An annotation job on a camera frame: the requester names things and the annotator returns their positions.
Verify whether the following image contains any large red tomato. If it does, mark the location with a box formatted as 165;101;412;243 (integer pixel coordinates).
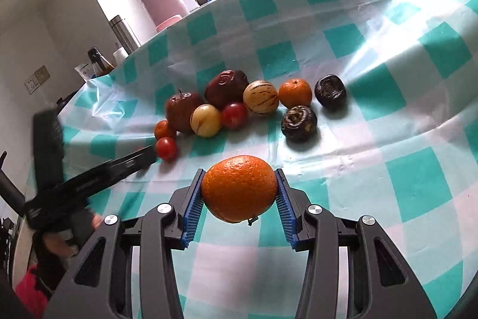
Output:
220;102;249;130

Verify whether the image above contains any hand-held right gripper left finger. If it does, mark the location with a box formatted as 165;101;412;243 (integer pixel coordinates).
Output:
43;169;206;319

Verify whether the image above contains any dark red apple with stem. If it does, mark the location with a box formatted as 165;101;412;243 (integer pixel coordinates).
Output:
165;89;205;135

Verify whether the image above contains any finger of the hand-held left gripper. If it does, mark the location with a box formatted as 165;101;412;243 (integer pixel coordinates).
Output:
24;145;157;230
33;110;65;194

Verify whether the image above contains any large dark red apple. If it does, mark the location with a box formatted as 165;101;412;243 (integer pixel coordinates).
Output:
204;70;250;110

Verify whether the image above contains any small mandarin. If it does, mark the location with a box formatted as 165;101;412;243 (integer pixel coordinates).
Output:
278;78;313;109

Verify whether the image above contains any black metal frame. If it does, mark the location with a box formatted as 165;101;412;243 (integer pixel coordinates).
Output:
0;151;27;219

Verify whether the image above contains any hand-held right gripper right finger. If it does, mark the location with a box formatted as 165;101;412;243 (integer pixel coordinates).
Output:
274;169;437;319

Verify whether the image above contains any small yellow pepino melon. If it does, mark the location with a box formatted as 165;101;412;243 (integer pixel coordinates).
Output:
190;104;222;138

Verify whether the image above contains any teal checkered tablecloth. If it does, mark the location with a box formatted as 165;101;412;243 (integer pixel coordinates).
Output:
56;0;478;319

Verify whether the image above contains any large orange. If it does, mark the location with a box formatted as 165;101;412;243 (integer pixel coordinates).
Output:
201;155;279;224

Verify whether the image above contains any dark glass bottle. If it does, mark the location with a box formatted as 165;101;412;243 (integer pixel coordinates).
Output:
88;47;114;78

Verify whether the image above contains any wall socket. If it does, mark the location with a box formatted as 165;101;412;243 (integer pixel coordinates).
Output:
24;65;50;94

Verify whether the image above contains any stainless steel flask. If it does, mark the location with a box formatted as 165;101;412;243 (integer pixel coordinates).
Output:
109;15;142;54

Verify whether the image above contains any dark wrinkled passion fruit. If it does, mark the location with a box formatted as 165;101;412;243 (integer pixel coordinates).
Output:
281;105;318;141
314;74;347;108

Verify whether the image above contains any striped pepino melon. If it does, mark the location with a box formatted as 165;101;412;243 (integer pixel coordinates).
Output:
243;80;279;115

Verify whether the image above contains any person's left hand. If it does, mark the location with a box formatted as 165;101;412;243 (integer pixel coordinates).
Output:
43;216;102;259

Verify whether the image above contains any small orange-red tomato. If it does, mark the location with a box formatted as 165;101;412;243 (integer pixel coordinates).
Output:
154;120;177;140

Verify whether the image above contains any white packet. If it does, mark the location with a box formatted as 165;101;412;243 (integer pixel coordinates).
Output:
75;63;94;82

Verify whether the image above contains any person's left forearm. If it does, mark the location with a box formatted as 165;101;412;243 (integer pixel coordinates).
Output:
15;229;81;318

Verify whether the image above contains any small red tomato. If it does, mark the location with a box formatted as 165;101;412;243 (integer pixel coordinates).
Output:
155;137;178;161

